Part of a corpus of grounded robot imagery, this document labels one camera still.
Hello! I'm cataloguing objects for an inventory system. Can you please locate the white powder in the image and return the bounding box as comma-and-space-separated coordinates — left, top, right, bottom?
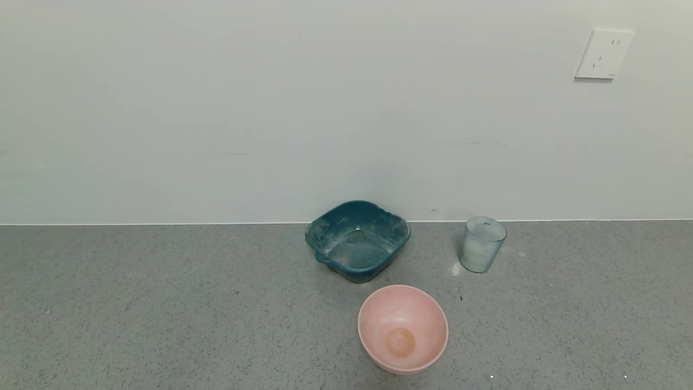
460, 236, 501, 272

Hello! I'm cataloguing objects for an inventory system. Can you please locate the translucent blue ribbed cup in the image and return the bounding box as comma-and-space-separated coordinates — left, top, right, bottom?
459, 216, 508, 274

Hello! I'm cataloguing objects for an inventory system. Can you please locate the pink plastic bowl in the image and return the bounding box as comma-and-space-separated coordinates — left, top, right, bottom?
357, 284, 449, 376

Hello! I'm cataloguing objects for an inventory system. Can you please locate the teal square plastic basin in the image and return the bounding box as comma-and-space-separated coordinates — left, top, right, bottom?
304, 199, 411, 284

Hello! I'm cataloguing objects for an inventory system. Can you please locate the white wall socket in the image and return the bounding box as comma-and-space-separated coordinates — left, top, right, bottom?
574, 28, 635, 81

